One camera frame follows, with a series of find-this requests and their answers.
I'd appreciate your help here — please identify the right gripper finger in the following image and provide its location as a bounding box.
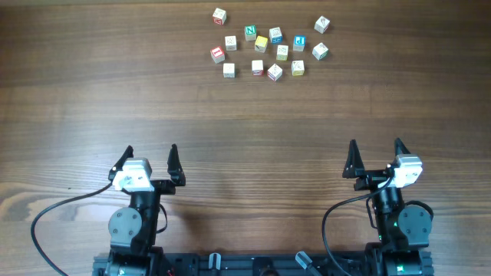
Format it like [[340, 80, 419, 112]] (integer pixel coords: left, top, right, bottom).
[[394, 138, 410, 156], [342, 140, 365, 179]]

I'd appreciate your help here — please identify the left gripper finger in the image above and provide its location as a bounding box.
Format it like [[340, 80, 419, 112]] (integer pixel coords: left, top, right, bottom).
[[108, 145, 133, 181], [167, 144, 186, 186]]

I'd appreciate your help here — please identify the red sided white block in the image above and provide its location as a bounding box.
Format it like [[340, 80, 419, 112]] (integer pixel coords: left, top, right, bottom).
[[252, 60, 264, 76]]

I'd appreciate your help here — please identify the yellow top block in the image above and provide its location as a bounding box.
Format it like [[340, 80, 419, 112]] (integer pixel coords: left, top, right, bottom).
[[254, 36, 269, 53]]

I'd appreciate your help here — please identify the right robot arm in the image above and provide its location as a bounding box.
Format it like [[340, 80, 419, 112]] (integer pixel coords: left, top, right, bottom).
[[342, 139, 434, 276]]

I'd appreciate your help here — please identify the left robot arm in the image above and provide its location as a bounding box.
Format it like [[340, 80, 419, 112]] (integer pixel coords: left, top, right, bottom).
[[92, 144, 186, 276]]

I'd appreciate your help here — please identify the yellow sided picture block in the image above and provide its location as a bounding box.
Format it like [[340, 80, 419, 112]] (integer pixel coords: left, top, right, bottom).
[[292, 60, 305, 76]]

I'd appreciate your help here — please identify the green sided picture block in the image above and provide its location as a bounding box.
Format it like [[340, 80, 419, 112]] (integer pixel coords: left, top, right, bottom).
[[312, 42, 328, 61]]

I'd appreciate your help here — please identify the red I block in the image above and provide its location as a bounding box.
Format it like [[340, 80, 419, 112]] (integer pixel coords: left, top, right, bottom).
[[210, 46, 226, 64]]

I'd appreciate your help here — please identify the red blue tilted block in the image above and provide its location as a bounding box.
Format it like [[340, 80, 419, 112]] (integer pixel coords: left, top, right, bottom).
[[267, 64, 283, 81]]

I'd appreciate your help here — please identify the yellow green picture block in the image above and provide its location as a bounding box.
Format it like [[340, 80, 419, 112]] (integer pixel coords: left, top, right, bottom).
[[276, 44, 288, 61]]

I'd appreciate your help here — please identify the blue P block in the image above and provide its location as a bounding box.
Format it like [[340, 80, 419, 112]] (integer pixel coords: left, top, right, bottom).
[[292, 35, 306, 51]]

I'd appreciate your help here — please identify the white picture block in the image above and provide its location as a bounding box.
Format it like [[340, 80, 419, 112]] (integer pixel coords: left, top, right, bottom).
[[225, 35, 237, 51]]

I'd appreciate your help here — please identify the far right picture block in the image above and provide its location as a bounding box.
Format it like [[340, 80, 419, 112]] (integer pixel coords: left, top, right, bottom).
[[314, 15, 331, 34]]

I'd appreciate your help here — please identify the blue sided picture block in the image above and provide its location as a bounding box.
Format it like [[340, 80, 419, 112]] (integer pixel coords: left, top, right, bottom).
[[269, 27, 283, 44]]

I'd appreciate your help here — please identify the green N block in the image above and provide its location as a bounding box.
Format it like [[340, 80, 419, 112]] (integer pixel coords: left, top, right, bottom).
[[244, 25, 257, 41]]

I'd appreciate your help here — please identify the red six block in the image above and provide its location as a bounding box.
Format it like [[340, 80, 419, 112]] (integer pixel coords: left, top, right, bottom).
[[213, 8, 227, 25]]

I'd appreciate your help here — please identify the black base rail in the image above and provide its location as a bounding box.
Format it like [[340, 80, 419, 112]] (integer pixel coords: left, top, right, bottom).
[[92, 251, 435, 276]]

